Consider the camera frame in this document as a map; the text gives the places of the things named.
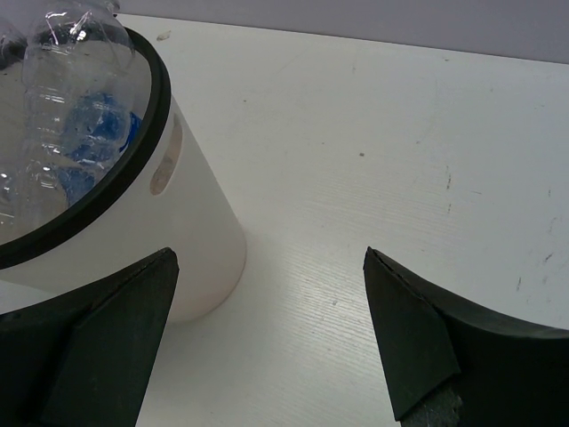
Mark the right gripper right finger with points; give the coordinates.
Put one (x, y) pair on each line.
(449, 361)

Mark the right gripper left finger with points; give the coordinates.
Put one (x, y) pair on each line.
(84, 358)

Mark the blue label bottle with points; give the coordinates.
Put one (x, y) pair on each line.
(97, 132)

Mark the large clear bottle white cap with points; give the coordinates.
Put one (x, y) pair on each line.
(73, 48)

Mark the white bin with black rim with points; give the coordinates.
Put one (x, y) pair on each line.
(162, 193)

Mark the small white scrap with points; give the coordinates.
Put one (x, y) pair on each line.
(164, 36)

